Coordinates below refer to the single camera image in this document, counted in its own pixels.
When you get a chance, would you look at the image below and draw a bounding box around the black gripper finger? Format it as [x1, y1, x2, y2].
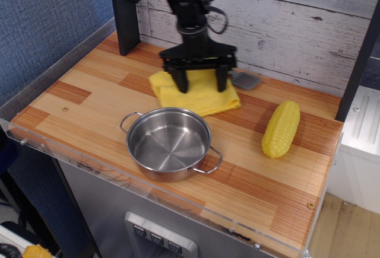
[216, 65, 230, 93]
[169, 69, 188, 93]

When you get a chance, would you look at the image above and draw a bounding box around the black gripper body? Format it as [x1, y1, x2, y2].
[160, 32, 236, 75]

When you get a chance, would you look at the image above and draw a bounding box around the green grey toy spatula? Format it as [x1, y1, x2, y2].
[231, 70, 261, 90]

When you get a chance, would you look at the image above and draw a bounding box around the yellow cloth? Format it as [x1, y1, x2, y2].
[148, 69, 241, 117]

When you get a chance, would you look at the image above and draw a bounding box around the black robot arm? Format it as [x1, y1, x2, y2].
[125, 0, 236, 93]

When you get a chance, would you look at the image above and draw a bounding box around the stainless steel pot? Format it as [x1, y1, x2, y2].
[119, 107, 223, 182]

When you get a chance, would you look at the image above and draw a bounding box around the yellow plastic corn cob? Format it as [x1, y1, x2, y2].
[261, 100, 300, 158]

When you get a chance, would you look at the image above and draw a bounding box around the silver toy fridge cabinet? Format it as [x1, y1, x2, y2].
[59, 161, 268, 257]

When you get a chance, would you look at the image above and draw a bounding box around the silver dispenser button panel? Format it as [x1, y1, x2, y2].
[124, 211, 198, 257]

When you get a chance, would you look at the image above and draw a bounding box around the white ribbed appliance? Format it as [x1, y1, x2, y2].
[327, 86, 379, 214]

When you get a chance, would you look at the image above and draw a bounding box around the clear acrylic edge guard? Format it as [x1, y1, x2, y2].
[1, 34, 343, 257]

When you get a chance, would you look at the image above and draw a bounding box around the black yellow bag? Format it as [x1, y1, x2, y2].
[1, 221, 55, 257]

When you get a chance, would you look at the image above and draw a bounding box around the black left upright post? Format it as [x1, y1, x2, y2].
[112, 0, 141, 56]

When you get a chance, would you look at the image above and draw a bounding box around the black upright post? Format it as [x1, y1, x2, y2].
[112, 0, 141, 56]
[335, 0, 379, 122]

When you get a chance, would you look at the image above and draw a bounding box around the black right upright post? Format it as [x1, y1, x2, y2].
[335, 0, 379, 122]

